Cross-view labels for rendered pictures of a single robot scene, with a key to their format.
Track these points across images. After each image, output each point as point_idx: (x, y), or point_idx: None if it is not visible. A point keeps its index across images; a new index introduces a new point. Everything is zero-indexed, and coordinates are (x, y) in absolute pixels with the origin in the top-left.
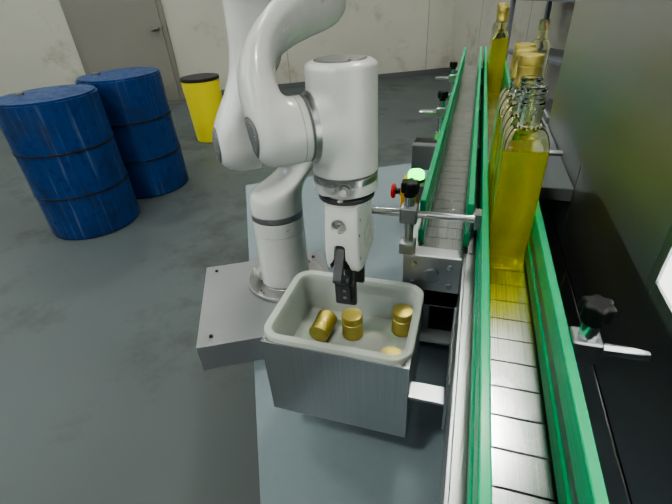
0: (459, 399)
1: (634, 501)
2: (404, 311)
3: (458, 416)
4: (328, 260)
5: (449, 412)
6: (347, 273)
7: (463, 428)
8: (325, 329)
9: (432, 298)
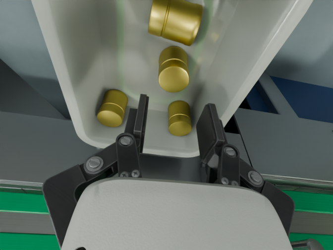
0: (26, 186)
1: None
2: (177, 130)
3: (9, 184)
4: (71, 218)
5: (38, 163)
6: (207, 119)
7: (1, 185)
8: (151, 32)
9: (227, 128)
